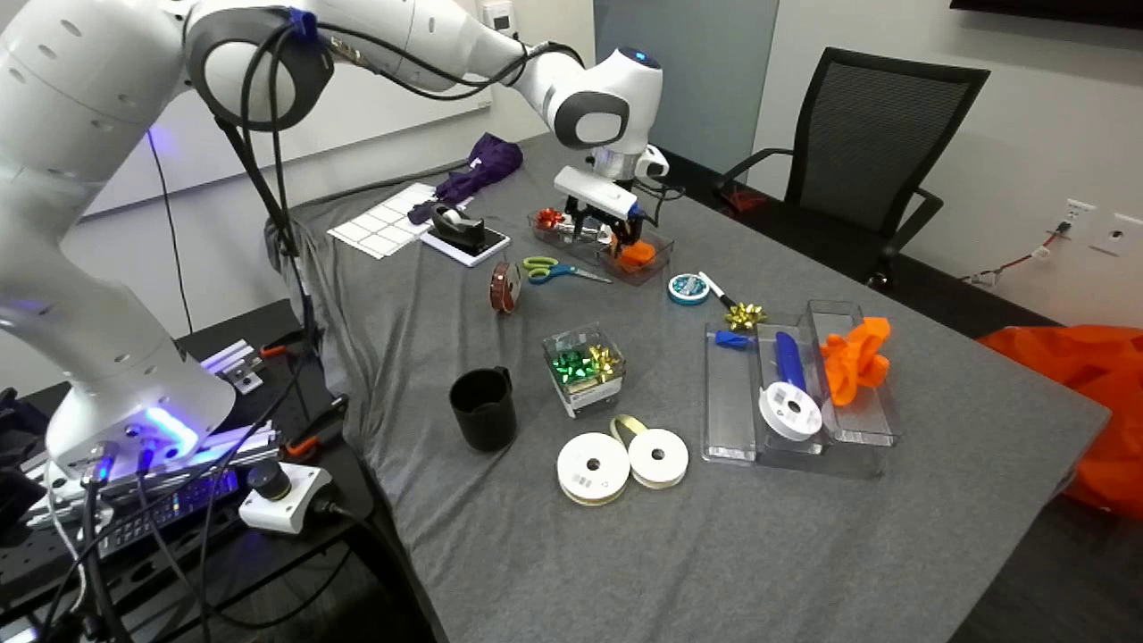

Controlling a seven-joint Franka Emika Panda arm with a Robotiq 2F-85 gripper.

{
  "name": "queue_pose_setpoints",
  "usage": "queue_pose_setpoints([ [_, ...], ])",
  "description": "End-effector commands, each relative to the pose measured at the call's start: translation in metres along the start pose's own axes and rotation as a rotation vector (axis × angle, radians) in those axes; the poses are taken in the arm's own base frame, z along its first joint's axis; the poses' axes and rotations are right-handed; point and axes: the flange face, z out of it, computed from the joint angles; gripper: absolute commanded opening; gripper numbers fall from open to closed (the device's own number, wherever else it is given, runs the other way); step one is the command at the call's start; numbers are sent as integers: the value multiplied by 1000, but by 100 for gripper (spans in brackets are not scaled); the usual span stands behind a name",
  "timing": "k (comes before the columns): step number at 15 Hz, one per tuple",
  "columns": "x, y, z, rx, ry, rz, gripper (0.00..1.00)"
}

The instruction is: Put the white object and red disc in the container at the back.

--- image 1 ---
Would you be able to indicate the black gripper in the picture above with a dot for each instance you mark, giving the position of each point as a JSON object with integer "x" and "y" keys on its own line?
{"x": 598, "y": 215}

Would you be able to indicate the small white object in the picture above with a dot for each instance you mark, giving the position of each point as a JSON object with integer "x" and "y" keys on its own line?
{"x": 600, "y": 239}

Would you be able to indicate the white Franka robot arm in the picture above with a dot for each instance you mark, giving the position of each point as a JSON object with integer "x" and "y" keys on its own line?
{"x": 74, "y": 95}

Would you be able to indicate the clear plastic container tray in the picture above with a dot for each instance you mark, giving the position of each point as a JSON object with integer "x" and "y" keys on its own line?
{"x": 582, "y": 259}

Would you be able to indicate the orange ribbon bow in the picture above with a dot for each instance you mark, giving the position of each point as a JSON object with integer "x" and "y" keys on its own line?
{"x": 642, "y": 254}
{"x": 854, "y": 358}

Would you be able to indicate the red ribbon bow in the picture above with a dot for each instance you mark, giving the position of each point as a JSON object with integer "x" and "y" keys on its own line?
{"x": 549, "y": 220}

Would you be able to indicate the small teal scissors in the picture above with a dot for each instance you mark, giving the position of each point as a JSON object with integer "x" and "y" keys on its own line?
{"x": 683, "y": 286}

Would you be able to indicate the white bordered black pad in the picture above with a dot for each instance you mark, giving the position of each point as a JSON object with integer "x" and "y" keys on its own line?
{"x": 488, "y": 253}

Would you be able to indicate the clear box of bows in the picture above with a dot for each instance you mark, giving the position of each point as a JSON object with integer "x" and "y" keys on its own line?
{"x": 582, "y": 371}

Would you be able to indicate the purple folded umbrella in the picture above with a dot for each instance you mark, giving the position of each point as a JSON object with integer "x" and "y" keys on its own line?
{"x": 483, "y": 164}

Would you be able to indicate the black tape dispenser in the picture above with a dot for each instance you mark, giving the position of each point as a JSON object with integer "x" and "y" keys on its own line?
{"x": 452, "y": 224}

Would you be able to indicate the gold ribbon bow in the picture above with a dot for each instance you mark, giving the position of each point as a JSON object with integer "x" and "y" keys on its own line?
{"x": 745, "y": 316}

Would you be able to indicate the small blue bow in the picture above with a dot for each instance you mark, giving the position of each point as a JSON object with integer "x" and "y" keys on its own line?
{"x": 734, "y": 341}

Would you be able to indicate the black mug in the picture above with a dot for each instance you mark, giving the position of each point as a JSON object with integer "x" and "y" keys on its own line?
{"x": 483, "y": 414}

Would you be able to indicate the white label sheets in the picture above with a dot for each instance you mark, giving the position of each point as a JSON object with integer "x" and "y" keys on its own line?
{"x": 378, "y": 224}

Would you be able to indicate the clear acrylic organizer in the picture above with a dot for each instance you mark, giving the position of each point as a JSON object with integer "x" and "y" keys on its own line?
{"x": 729, "y": 417}

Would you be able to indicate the blue ribbon roll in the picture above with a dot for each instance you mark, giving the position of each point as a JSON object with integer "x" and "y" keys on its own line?
{"x": 789, "y": 358}

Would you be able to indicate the white spool with gold ribbon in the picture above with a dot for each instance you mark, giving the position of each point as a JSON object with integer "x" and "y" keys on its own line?
{"x": 657, "y": 458}

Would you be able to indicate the small white ribbon spool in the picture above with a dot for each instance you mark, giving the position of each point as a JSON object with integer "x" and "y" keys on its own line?
{"x": 789, "y": 414}

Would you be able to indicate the black mesh office chair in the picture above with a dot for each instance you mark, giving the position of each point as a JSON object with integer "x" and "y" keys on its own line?
{"x": 869, "y": 132}

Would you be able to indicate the grey tablecloth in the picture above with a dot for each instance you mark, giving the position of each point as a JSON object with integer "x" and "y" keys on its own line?
{"x": 736, "y": 536}

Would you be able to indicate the white box with black knob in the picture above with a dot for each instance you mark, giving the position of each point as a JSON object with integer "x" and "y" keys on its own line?
{"x": 286, "y": 514}

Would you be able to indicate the black robot cart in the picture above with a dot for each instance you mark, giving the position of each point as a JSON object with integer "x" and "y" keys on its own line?
{"x": 236, "y": 594}

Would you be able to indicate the orange cloth pile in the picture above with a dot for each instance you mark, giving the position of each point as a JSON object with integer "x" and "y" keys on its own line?
{"x": 1094, "y": 379}

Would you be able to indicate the white wall thermostat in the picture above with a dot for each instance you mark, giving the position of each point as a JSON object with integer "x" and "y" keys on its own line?
{"x": 502, "y": 14}

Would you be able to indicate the silver metal bracket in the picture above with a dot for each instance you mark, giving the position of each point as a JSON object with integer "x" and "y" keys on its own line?
{"x": 233, "y": 364}

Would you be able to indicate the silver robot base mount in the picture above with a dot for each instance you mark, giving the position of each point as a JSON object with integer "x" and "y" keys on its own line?
{"x": 180, "y": 458}

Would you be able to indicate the white wall outlet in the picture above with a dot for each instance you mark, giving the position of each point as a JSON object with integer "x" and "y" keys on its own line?
{"x": 1077, "y": 215}
{"x": 1118, "y": 235}

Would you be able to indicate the black wall television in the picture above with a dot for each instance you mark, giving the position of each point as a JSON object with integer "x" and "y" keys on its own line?
{"x": 1049, "y": 9}

